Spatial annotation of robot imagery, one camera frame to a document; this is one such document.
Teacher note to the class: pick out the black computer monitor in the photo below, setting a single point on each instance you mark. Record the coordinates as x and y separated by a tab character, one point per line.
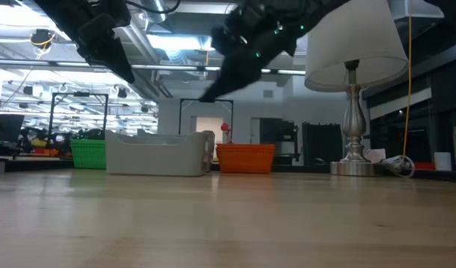
6	128

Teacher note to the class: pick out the white shade silver lamp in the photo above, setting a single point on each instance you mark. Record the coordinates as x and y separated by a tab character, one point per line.
354	37

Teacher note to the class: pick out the black cabinet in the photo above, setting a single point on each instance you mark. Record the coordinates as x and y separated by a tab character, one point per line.
322	145

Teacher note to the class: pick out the orange slotted plastic basket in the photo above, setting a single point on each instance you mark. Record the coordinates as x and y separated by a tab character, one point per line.
246	162
246	145

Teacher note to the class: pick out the red flat box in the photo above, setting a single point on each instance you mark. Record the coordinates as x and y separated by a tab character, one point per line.
424	166

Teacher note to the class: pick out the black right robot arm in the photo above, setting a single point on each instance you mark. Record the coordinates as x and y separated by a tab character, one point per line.
317	11

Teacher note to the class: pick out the green slotted plastic basket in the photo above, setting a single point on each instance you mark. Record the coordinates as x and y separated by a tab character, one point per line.
88	140
88	158

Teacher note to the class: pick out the black equipment rack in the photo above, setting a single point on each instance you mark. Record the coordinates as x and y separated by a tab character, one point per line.
279	137

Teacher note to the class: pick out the red artificial flower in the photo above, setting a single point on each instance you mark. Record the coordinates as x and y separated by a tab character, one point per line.
225	127

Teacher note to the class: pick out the black metal frame stand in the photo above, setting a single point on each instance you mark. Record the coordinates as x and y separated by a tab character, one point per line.
79	94
205	99

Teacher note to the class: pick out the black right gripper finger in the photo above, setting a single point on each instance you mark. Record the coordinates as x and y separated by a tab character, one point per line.
231	78

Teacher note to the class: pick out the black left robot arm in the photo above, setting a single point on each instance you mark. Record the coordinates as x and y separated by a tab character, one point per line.
64	11

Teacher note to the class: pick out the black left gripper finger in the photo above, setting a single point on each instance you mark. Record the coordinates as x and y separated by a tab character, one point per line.
118	63

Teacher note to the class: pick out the white cylindrical cup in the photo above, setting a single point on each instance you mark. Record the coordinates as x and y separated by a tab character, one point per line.
442	162

